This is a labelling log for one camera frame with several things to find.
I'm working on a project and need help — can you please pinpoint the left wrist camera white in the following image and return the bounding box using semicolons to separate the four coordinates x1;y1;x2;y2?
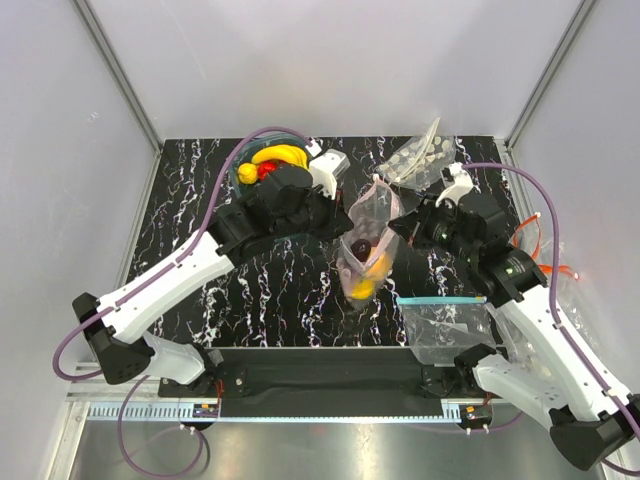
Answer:
309;149;350;200

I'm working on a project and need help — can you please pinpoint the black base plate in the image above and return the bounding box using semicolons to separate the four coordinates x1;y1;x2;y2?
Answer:
159;347;486;413

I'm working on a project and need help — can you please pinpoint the orange zip top bag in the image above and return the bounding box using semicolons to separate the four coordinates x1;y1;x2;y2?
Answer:
510;212;580;311

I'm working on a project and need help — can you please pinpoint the clear bag with white pieces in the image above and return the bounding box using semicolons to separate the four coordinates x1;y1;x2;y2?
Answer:
376;117;456;192

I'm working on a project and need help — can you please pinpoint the red pepper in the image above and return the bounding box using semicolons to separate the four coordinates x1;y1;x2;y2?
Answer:
257;160;278;181

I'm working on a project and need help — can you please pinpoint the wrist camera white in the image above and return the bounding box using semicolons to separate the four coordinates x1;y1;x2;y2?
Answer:
309;149;350;200
435;162;474;207

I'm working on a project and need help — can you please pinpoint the pink zip top bag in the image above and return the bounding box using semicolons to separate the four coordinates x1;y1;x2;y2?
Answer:
336;174;405;310

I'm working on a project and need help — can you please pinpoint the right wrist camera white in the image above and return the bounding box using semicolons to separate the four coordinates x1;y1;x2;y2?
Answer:
435;162;474;207

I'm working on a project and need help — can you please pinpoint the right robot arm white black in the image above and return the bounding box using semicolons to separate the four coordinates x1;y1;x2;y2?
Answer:
388;193;639;471

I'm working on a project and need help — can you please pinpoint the blue zip top bag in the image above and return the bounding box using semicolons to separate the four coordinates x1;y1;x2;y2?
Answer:
396;296;503;366

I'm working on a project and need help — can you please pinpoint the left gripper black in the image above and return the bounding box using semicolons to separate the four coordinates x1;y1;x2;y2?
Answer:
274;180;355;244

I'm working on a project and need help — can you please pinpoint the yellow banana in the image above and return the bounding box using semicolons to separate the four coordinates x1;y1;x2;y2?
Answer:
251;144;308;169

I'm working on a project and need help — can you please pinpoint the white cable duct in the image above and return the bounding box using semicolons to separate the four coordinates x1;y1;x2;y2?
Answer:
88;400;461;424

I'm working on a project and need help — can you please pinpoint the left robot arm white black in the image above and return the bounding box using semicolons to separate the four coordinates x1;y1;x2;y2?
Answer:
72;160;353;396

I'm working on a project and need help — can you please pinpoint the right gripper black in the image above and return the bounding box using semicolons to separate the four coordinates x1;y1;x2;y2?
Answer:
388;193;478;264

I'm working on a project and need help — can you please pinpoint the teal plastic fruit tray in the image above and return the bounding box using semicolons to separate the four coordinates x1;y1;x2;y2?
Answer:
230;131;311;197

